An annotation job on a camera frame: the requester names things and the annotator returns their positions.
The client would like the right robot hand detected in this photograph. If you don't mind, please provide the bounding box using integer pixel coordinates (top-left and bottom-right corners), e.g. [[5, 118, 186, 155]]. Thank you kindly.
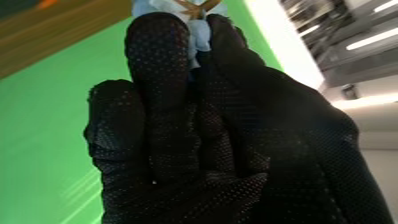
[[81, 12, 396, 224]]

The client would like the blue flower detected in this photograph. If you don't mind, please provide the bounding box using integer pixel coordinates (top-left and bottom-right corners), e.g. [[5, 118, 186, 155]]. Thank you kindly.
[[129, 0, 230, 70]]

